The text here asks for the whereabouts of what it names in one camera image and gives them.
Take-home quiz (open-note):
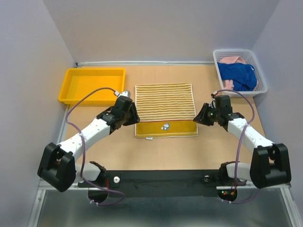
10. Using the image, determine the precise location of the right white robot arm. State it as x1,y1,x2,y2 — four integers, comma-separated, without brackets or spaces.
193,93,292,189

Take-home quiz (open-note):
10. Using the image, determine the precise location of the yellow plastic tray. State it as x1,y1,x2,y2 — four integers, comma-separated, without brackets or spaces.
58,68,126,106

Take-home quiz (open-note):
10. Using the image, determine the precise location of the yellow striped towel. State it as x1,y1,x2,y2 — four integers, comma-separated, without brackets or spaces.
134,83,198,138

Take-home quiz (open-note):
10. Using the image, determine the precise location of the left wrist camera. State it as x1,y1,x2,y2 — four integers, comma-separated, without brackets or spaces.
114,90,131,98

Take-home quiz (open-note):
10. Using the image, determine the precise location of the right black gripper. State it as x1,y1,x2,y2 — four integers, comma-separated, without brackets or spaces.
192,103,221,126

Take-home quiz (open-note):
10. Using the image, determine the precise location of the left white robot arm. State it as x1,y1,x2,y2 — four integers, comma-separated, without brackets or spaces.
37,96,140,192

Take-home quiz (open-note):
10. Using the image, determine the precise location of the white plastic basket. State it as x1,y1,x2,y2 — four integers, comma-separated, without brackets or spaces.
213,49,268,97

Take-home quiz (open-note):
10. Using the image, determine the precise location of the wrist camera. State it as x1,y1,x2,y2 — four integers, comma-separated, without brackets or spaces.
209,91,220,109
114,90,131,98

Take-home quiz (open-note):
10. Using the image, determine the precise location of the pink towel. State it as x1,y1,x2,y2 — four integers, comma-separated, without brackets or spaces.
219,56,246,90

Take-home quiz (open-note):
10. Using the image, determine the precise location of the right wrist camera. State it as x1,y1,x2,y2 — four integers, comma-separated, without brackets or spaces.
209,91,220,109

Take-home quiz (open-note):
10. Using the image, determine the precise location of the blue towel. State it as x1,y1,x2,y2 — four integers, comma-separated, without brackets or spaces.
217,63,258,91

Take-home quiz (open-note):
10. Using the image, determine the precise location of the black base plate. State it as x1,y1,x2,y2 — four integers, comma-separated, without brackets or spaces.
78,170,234,205

